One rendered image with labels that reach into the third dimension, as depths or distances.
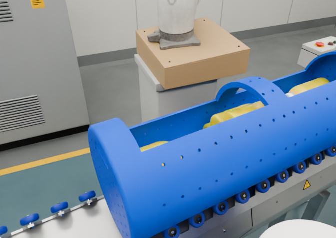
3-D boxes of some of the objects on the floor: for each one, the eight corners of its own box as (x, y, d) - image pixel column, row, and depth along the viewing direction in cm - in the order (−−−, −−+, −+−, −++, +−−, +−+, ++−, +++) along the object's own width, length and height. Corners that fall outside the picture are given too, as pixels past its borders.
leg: (279, 263, 161) (312, 188, 124) (286, 258, 163) (321, 183, 126) (287, 272, 157) (324, 198, 120) (294, 267, 159) (333, 193, 122)
